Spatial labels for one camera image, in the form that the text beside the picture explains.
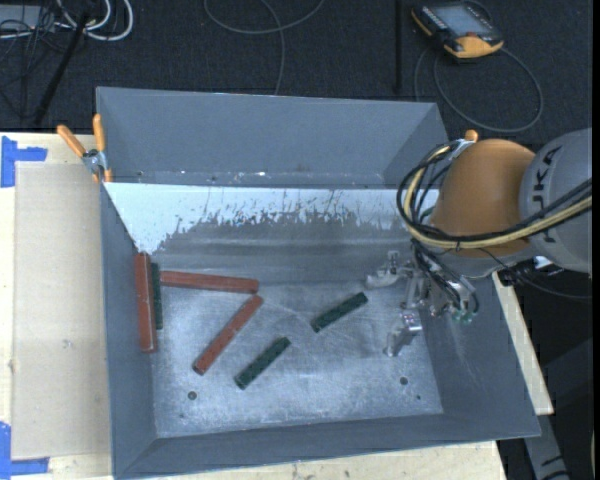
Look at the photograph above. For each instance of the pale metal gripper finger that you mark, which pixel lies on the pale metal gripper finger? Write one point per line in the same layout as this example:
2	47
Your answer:
405	332
382	278

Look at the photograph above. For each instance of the dark green flat block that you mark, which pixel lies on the dark green flat block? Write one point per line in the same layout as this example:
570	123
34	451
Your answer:
339	312
262	363
157	298

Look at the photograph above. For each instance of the grey metal bin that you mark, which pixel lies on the grey metal bin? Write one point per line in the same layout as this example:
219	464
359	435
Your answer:
300	378

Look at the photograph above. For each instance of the red-brown flat block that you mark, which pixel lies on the red-brown flat block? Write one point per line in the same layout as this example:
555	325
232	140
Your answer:
210	282
227	335
144	303

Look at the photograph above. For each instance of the pale wood flat board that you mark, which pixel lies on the pale wood flat board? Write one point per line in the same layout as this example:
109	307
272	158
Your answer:
55	318

